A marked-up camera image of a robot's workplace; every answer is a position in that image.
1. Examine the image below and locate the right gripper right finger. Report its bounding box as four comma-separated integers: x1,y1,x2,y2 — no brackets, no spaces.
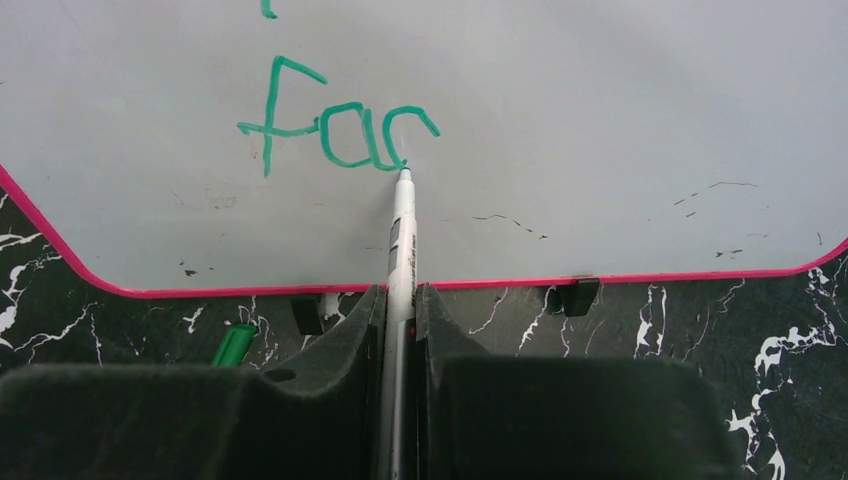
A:
416,284,738,479

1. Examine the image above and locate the green marker cap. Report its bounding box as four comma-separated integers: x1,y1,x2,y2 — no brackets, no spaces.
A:
211,324,257,367

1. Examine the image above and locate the green capped whiteboard marker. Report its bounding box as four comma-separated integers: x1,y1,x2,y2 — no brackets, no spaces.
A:
375,167,417,479

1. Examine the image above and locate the pink framed whiteboard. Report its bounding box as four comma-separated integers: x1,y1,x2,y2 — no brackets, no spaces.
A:
1,1,847,298

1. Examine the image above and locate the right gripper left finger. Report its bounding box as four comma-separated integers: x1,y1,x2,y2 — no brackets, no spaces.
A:
1,286,386,479

